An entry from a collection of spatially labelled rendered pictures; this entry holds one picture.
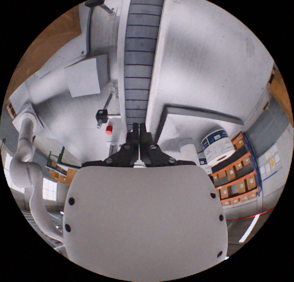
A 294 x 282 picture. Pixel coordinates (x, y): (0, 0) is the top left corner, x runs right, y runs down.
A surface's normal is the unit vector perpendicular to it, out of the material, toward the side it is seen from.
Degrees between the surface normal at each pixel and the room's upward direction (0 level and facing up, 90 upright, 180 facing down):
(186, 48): 0
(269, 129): 90
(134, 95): 0
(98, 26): 0
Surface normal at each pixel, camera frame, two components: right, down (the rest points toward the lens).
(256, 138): -0.98, -0.07
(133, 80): 0.06, 0.81
